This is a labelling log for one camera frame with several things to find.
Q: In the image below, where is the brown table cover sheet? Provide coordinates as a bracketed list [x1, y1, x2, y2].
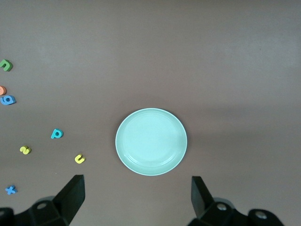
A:
[0, 0, 301, 226]

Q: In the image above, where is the blue letter g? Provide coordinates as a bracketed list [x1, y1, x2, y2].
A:
[0, 95, 16, 106]

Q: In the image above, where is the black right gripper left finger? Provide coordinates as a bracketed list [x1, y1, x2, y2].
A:
[0, 174, 86, 226]

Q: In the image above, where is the green letter u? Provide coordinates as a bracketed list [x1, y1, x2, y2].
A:
[0, 59, 14, 72]

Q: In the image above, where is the mint green plate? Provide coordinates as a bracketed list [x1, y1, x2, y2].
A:
[115, 107, 188, 177]

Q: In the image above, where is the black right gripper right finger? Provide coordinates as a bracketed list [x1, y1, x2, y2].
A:
[188, 176, 284, 226]

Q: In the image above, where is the teal letter p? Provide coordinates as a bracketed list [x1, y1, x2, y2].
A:
[50, 128, 64, 140]

